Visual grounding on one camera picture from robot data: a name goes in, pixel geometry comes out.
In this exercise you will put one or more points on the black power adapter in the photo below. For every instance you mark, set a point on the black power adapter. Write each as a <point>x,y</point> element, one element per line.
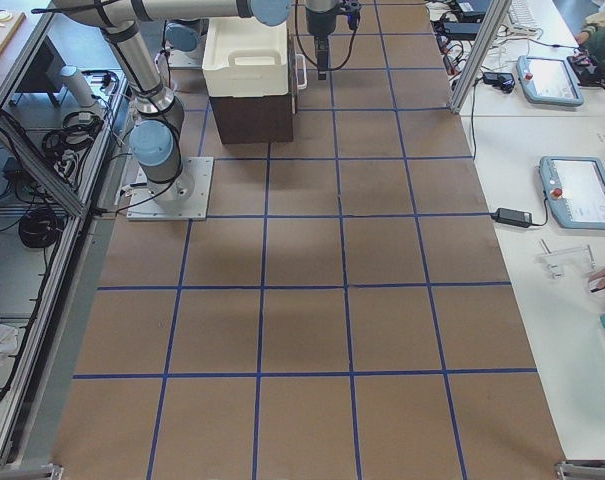
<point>512,217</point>

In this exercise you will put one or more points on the white foam box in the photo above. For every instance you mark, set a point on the white foam box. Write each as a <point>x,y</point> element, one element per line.
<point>244,58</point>

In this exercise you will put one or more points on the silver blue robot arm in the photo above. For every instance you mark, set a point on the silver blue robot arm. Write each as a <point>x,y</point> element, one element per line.
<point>155,141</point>
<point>273,13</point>

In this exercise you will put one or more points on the blue teach pendant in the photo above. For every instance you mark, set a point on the blue teach pendant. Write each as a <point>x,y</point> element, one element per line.
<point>549,81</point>
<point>575,190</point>

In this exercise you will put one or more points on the dark brown wooden cabinet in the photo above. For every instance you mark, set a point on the dark brown wooden cabinet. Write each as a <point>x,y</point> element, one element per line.
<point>251,120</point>

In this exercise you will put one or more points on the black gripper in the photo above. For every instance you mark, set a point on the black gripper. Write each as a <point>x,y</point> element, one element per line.
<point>317,21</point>

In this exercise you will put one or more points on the near blue teach pendant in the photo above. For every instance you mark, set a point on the near blue teach pendant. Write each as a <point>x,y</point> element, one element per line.
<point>575,190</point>

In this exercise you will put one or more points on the aluminium frame post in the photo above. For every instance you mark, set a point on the aluminium frame post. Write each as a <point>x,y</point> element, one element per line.
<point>484,40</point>

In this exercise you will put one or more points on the far blue teach pendant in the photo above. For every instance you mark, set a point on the far blue teach pendant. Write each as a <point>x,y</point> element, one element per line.
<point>549,81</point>

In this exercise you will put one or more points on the clear acrylic stand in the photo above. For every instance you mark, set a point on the clear acrylic stand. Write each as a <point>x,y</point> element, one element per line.
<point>555,262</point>

